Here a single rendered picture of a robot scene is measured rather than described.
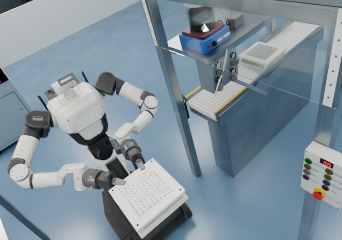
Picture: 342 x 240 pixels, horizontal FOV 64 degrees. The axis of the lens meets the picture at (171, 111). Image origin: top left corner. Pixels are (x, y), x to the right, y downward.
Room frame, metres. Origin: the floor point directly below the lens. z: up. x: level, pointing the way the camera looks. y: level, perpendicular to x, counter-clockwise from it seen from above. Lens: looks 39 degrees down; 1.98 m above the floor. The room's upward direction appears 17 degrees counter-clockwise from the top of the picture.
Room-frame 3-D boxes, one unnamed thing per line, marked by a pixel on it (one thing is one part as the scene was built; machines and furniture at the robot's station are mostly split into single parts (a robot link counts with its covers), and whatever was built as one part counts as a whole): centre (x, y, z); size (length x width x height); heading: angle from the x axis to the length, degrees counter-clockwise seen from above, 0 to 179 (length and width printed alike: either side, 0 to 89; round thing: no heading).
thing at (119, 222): (1.25, 0.48, 0.19); 0.64 x 0.52 x 0.33; 27
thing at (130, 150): (0.93, 0.23, 1.02); 0.12 x 0.10 x 0.13; 19
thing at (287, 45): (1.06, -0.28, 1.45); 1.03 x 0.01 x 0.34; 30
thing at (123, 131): (1.09, 0.25, 1.03); 0.13 x 0.07 x 0.09; 135
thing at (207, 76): (1.31, -0.33, 1.12); 0.22 x 0.11 x 0.20; 120
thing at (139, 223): (0.71, 0.20, 1.03); 0.25 x 0.24 x 0.02; 117
